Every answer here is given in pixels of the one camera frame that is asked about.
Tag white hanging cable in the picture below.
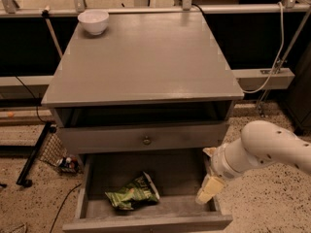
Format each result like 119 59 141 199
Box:
242 1 285 94

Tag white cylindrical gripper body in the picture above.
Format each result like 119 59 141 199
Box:
211 139 257 181

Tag grey wooden drawer cabinet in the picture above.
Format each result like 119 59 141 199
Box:
41 11 245 167

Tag black floor cable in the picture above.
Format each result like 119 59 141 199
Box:
49 183 83 233

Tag grey metal rail frame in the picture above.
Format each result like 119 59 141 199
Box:
1 0 310 85

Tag wire mesh basket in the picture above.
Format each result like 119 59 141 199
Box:
39 133 80 174

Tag green jalapeno chip bag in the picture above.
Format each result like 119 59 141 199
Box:
105 172 160 211

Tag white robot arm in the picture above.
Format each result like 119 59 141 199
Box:
195 120 311 205

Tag black metal floor bar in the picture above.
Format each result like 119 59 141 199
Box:
16 122 52 187

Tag open grey middle drawer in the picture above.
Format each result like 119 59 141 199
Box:
63 150 232 233

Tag round brass drawer knob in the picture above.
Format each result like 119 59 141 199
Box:
143 136 152 146

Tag white ceramic bowl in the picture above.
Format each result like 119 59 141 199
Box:
78 10 109 35

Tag closed grey top drawer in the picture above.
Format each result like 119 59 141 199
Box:
58 121 228 154

